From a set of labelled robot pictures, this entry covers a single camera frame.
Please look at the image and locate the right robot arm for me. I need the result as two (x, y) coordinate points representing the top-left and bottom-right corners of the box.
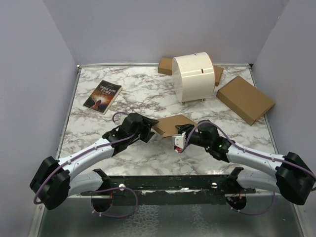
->
(172, 120), (316, 205)

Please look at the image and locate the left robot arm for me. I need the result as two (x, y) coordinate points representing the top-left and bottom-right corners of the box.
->
(30, 113), (159, 210)

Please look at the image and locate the white cylindrical bread box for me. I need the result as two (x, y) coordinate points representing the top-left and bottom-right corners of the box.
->
(172, 52), (215, 104)

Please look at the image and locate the small brown box behind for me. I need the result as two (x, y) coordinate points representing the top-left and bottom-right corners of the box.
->
(158, 57), (172, 76)

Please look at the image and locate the closed brown cardboard box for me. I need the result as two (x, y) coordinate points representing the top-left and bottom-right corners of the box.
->
(216, 76), (275, 126)

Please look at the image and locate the dark paperback book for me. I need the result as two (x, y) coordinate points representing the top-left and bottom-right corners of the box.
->
(83, 80), (122, 114)

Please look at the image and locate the brown cardboard piece behind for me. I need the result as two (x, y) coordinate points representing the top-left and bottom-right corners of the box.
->
(214, 66), (224, 86)

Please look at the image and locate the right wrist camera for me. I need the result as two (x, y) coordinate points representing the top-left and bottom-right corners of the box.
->
(171, 132), (188, 153)

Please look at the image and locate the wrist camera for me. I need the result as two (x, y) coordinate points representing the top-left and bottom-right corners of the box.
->
(171, 132), (188, 153)
(114, 116), (126, 125)

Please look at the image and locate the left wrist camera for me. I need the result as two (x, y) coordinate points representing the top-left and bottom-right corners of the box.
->
(114, 116), (126, 125)

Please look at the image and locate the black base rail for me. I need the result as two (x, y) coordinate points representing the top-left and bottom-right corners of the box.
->
(81, 167), (255, 206)

